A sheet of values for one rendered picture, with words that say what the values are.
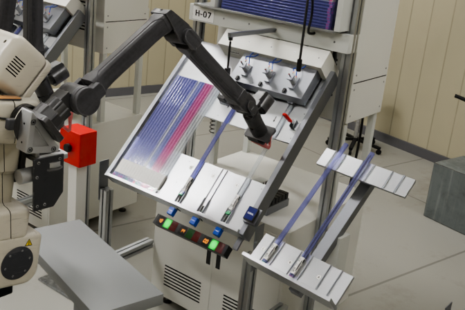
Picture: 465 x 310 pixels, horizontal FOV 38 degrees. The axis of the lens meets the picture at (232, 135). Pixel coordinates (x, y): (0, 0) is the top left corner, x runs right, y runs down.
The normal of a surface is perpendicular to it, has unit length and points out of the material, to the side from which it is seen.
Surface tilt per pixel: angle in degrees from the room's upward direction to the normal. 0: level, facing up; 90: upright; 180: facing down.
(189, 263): 90
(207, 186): 47
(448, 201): 90
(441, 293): 0
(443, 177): 90
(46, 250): 0
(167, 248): 90
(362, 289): 0
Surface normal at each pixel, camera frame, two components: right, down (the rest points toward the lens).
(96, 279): 0.10, -0.95
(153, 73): 0.61, 0.30
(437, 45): -0.79, 0.11
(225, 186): -0.37, -0.51
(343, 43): -0.61, 0.18
